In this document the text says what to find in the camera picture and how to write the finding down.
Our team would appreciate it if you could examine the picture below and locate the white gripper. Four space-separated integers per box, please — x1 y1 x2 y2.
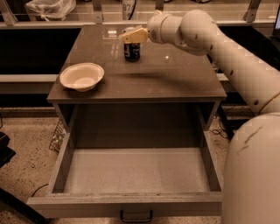
119 10 183 45

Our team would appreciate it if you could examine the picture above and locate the blue pepsi can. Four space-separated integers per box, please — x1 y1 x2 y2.
123 26 141 63

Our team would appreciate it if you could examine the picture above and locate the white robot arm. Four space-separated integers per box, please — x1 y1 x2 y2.
119 10 280 224

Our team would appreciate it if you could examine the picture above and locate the grey cabinet with glossy top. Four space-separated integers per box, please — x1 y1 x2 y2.
47 25 226 135

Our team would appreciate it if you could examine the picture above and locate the open grey top drawer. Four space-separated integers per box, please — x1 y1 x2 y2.
26 129 224 219

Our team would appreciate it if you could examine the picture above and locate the white paper bowl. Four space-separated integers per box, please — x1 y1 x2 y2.
59 63 104 92

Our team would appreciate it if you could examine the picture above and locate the clear plastic bag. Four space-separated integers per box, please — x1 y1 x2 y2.
26 0 76 21

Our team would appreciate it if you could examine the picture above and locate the black object at left edge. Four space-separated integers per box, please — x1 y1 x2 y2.
0 132 16 168

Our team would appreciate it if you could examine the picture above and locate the wire mesh basket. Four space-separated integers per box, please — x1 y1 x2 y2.
49 121 66 153

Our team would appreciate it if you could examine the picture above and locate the black floor cable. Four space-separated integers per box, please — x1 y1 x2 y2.
31 183 50 198

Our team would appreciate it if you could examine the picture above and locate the black metal drawer handle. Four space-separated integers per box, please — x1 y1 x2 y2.
120 210 153 224

